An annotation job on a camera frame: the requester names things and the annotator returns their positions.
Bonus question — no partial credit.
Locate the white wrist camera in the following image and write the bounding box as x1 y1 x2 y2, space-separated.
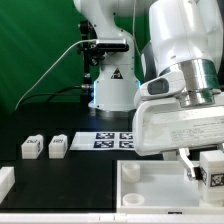
134 70 186 107

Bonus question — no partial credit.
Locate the white cable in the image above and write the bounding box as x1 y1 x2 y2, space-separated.
14 39 98 111

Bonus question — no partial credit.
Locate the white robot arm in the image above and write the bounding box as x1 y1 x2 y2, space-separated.
73 0 224 180

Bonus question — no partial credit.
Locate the paper sheet with tags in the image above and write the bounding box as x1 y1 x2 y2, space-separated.
70 132 134 150

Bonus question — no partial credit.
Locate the black cable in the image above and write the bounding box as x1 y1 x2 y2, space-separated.
18 84 94 108

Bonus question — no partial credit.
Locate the white obstacle left piece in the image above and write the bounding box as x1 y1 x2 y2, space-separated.
0 167 15 204

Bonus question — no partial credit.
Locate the white front rail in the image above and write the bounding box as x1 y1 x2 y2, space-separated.
0 213 224 224

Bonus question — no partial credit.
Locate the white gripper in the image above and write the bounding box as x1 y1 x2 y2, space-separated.
132 96 224 181

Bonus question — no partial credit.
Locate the white square tabletop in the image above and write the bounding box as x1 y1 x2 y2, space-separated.
116 160 224 215

